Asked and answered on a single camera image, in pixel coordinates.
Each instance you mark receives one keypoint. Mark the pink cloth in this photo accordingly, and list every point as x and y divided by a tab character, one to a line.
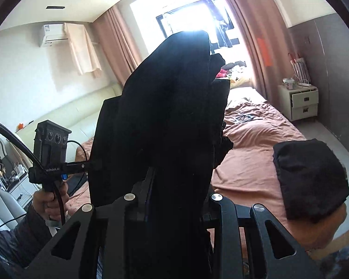
222	73

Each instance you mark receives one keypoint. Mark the ceiling air vent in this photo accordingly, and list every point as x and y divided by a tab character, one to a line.
55	7

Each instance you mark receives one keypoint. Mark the white air conditioner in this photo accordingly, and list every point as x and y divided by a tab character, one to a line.
52	37

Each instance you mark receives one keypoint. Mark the person's left hand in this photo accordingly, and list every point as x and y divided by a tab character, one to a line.
40	202

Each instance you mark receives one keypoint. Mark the white nightstand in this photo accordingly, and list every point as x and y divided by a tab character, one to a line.
304	98

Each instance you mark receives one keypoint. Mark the black pants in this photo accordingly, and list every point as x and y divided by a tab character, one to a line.
168	107

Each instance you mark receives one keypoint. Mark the bed with brown sheet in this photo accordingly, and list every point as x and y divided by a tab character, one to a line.
250	165

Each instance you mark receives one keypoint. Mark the cream padded headboard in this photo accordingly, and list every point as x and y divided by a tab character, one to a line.
84	107

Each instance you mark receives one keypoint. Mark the striped bag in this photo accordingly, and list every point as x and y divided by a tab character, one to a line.
299	68

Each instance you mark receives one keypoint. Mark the cartoon printed pillow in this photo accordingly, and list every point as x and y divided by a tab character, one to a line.
240	81

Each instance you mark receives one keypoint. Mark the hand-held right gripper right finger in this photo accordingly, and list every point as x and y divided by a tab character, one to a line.
218	209

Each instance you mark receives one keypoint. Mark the white cup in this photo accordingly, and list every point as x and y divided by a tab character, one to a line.
288	83

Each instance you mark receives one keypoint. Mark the window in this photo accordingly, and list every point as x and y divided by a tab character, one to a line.
186	20

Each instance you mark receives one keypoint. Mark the brown curtain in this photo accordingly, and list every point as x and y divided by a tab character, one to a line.
244	20
116	49

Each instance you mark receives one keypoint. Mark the peach hanging towel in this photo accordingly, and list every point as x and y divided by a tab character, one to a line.
81	49

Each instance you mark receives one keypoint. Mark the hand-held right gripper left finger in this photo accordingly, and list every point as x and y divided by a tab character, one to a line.
139	209

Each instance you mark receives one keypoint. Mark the beige blanket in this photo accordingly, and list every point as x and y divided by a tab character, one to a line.
244	93

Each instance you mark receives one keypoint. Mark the white dresser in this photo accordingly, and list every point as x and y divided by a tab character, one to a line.
14	186

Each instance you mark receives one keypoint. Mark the person's left forearm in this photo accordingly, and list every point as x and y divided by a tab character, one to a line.
14	238

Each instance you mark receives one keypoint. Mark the folded black garment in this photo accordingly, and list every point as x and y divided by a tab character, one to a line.
308	177

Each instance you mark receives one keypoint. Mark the white power strip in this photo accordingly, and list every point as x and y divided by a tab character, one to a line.
303	84

